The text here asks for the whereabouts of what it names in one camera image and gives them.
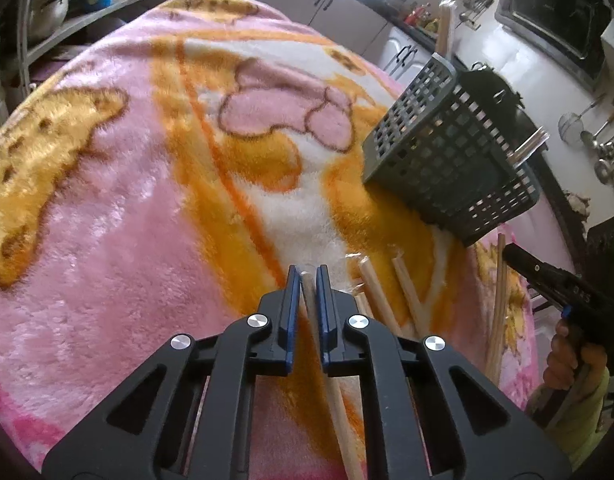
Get steel pot on shelf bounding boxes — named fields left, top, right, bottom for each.
left=27, top=0, right=69, bottom=44

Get right hand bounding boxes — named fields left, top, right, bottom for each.
left=542, top=320, right=608, bottom=398

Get yellow-green right sleeve forearm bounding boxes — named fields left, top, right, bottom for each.
left=545, top=368, right=609, bottom=470

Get wrapped chopsticks on blanket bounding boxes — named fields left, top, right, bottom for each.
left=392, top=255, right=429, bottom=338
left=358, top=256, right=403, bottom=337

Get wrapped chopsticks in basket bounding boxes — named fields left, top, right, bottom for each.
left=435, top=0, right=457, bottom=60
left=507, top=127, right=550, bottom=169

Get white kitchen cabinets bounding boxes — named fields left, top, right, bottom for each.
left=256, top=0, right=435, bottom=84

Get wrapped chopsticks at blanket edge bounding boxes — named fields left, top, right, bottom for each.
left=485, top=233, right=507, bottom=386

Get pink cartoon fleece blanket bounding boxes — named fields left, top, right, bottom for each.
left=0, top=0, right=571, bottom=479

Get black range hood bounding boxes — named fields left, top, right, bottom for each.
left=495, top=0, right=612, bottom=91

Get metal shelf rack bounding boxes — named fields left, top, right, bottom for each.
left=0, top=0, right=150, bottom=102

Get wooden chopsticks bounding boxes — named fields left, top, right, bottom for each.
left=301, top=266, right=365, bottom=480

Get dark green perforated utensil basket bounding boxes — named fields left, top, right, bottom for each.
left=362, top=54, right=539, bottom=245

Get hanging strainer ladle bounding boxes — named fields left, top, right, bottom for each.
left=558, top=93, right=606, bottom=148

